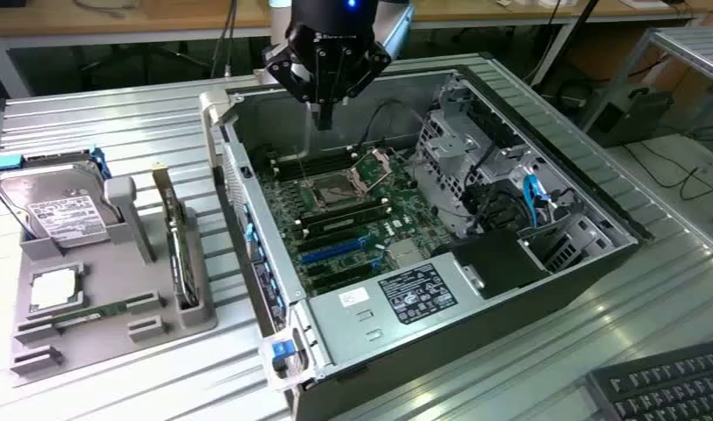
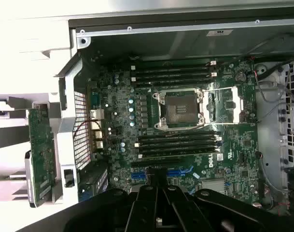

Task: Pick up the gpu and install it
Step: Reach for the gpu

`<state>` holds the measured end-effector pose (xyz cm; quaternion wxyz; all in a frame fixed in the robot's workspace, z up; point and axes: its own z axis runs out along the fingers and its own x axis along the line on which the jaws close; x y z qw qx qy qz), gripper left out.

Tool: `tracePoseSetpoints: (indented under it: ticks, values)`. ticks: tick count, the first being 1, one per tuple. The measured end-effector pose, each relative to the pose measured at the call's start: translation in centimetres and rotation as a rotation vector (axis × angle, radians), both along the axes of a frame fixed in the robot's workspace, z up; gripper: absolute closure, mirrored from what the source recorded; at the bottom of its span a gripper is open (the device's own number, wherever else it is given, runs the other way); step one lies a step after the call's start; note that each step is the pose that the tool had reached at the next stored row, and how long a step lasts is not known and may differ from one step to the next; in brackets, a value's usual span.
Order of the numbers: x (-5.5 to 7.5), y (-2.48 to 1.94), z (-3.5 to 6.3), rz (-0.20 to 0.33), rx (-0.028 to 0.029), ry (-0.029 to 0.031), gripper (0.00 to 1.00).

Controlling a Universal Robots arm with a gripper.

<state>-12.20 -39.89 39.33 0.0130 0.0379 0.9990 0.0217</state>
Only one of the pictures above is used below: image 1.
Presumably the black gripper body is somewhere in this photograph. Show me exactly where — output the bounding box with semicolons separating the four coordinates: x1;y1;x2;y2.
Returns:
281;0;384;61

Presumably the green graphics card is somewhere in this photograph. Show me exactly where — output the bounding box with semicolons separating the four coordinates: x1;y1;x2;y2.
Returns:
148;161;203;310

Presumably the silver disk bay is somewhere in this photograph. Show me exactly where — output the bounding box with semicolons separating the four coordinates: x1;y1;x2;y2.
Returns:
416;72;544;240

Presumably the wooden desk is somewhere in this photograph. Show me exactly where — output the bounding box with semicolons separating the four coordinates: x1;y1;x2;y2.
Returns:
0;0;275;100
411;0;699;84

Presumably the metal socket cover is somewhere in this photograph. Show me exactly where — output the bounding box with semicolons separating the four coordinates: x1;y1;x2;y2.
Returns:
347;147;395;196

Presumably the CPU socket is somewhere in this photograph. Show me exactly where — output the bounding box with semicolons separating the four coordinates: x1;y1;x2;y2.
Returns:
306;173;368;211

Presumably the green motherboard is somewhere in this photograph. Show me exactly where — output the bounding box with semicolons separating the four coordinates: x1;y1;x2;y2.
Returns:
255;142;451;295

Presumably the installed RAM stick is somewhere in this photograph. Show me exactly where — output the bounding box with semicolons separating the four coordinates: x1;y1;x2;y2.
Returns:
300;214;391;233

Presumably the blue expansion slot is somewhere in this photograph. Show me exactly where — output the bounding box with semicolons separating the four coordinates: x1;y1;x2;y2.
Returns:
299;242;362;264

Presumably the silver chipset heatsink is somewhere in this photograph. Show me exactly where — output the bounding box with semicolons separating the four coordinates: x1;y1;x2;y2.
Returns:
386;242;423;269

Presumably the black computer tower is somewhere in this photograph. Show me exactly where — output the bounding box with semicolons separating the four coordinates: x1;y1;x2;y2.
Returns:
586;86;674;149

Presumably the hard disk with blue carrier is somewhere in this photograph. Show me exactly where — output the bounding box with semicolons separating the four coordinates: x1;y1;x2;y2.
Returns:
0;147;127;250

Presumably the gray power supply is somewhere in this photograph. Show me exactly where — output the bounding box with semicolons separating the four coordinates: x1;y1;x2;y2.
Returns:
304;250;492;367

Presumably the gray parts rack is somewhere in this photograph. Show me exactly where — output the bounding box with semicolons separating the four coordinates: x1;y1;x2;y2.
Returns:
7;175;220;379

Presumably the silver CPU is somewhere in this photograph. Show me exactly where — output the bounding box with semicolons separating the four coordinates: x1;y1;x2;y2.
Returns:
28;270;81;309

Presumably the green RAM stick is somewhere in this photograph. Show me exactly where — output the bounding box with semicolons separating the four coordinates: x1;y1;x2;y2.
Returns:
23;301;132;331

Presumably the open PC case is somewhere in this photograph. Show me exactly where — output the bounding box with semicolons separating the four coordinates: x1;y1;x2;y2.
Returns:
197;52;655;421

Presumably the black keyboard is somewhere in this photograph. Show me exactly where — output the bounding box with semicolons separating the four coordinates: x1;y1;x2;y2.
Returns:
582;336;713;421

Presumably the black hanging cable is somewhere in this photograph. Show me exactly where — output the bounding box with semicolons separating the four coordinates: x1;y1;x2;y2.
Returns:
211;0;239;79

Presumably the black looped wire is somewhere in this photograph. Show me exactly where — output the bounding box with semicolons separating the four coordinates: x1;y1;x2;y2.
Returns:
355;99;427;148

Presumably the black wire bundle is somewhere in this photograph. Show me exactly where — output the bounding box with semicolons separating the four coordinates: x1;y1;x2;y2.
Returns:
463;177;538;233

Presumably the blue disk wire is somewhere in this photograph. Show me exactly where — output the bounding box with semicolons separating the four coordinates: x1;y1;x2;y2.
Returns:
522;174;555;228

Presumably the metal slat table frame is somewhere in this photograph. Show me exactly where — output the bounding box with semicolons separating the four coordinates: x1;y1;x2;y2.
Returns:
622;26;713;146

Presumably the black floor cable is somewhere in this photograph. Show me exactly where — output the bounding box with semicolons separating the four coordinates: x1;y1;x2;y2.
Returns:
622;125;713;207

